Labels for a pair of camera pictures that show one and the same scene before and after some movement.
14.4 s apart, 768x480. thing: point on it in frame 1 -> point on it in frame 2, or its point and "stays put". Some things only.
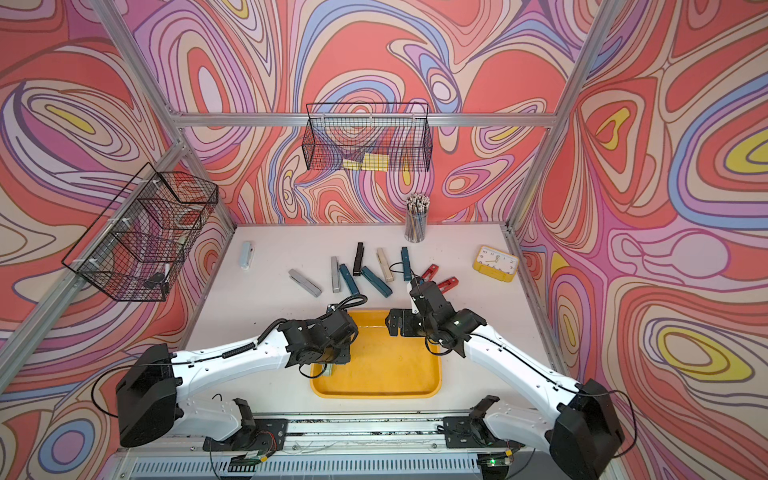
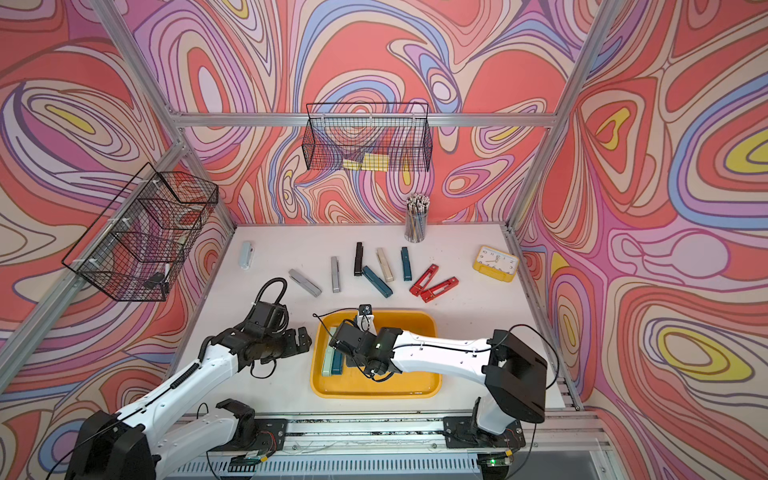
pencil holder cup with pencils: [416, 218] stays put
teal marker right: [406, 264] stays put
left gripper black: [347, 354] -> [293, 346]
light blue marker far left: [246, 255] stays put
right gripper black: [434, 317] -> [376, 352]
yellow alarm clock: [496, 264] stays put
